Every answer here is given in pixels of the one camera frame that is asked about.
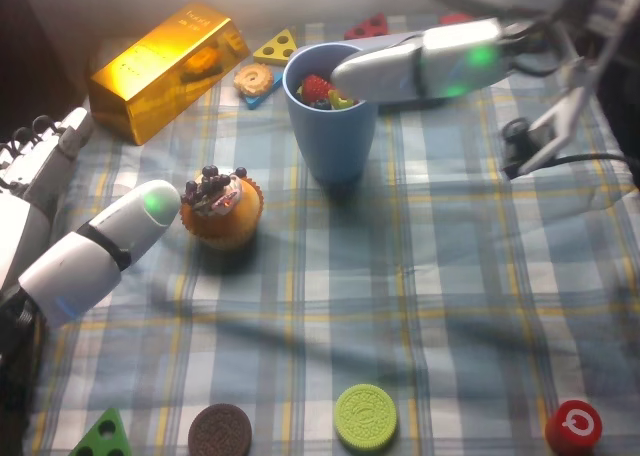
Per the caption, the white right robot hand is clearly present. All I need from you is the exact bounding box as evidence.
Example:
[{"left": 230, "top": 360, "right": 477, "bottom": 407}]
[{"left": 329, "top": 0, "right": 576, "bottom": 102}]

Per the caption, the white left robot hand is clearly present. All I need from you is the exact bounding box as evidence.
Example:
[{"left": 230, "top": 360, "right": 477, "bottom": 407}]
[{"left": 0, "top": 106, "right": 182, "bottom": 330}]

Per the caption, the strawberry topped toy cupcake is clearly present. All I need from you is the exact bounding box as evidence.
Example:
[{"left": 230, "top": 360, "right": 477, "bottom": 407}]
[{"left": 295, "top": 73, "right": 369, "bottom": 112}]

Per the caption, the dark berry topped toy cupcake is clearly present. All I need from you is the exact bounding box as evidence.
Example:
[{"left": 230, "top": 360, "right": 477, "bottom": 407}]
[{"left": 180, "top": 165, "right": 265, "bottom": 251}]

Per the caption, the blue plastic cup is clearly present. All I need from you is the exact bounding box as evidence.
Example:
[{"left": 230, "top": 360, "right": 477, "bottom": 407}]
[{"left": 282, "top": 43, "right": 379, "bottom": 185}]

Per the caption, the lavender glasses case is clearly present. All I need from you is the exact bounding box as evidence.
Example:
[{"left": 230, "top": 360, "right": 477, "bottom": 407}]
[{"left": 343, "top": 29, "right": 454, "bottom": 111}]

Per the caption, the red triangle block with holes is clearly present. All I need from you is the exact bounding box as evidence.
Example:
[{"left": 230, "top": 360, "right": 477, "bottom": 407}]
[{"left": 343, "top": 13, "right": 389, "bottom": 41}]

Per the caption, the yellow triangle block with holes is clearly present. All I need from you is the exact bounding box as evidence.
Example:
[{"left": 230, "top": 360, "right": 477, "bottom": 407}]
[{"left": 252, "top": 28, "right": 297, "bottom": 67}]

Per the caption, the round swirl biscuit toy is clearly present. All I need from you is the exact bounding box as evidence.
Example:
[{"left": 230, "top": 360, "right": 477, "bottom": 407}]
[{"left": 233, "top": 63, "right": 275, "bottom": 97}]

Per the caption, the green triangle block with holes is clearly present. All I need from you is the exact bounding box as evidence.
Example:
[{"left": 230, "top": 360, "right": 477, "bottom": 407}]
[{"left": 68, "top": 408, "right": 130, "bottom": 456}]

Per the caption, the shiny gold bar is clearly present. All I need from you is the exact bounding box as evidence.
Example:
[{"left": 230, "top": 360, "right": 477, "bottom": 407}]
[{"left": 88, "top": 3, "right": 251, "bottom": 146}]

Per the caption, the brown sandwich cookie toy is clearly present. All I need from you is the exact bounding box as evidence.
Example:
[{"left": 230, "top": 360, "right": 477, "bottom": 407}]
[{"left": 187, "top": 403, "right": 254, "bottom": 456}]

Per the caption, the blue plaid tablecloth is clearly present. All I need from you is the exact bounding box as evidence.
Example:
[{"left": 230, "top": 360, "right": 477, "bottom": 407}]
[{"left": 22, "top": 13, "right": 640, "bottom": 456}]

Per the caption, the green sandwich cookie toy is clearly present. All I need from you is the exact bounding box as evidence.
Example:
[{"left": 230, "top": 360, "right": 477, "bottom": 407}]
[{"left": 333, "top": 384, "right": 400, "bottom": 451}]

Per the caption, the red cylinder with white symbol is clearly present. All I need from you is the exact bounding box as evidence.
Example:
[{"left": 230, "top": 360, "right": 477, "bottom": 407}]
[{"left": 544, "top": 399, "right": 604, "bottom": 455}]

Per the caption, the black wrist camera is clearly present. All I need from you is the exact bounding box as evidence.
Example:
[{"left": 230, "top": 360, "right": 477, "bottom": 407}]
[{"left": 501, "top": 117, "right": 557, "bottom": 178}]

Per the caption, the black cable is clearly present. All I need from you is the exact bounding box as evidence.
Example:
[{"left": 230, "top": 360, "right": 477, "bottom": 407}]
[{"left": 529, "top": 153, "right": 640, "bottom": 175}]

